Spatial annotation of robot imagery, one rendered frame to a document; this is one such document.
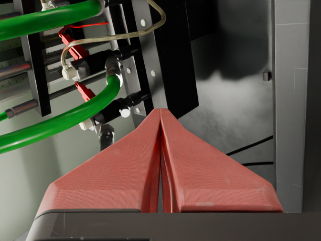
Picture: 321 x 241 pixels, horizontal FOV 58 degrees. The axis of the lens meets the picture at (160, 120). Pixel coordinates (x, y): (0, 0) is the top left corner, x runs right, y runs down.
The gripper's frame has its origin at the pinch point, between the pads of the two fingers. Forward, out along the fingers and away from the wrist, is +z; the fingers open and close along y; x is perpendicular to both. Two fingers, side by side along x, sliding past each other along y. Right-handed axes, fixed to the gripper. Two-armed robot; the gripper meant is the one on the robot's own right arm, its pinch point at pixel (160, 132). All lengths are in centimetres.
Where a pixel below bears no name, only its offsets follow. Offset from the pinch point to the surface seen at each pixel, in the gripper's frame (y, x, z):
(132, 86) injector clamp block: 5.1, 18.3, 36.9
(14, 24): 10.4, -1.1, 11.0
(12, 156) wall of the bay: 33, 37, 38
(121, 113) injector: 6.1, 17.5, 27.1
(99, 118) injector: 9.2, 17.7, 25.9
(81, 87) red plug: 12.8, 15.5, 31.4
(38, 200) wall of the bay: 30, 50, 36
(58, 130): 8.4, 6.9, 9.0
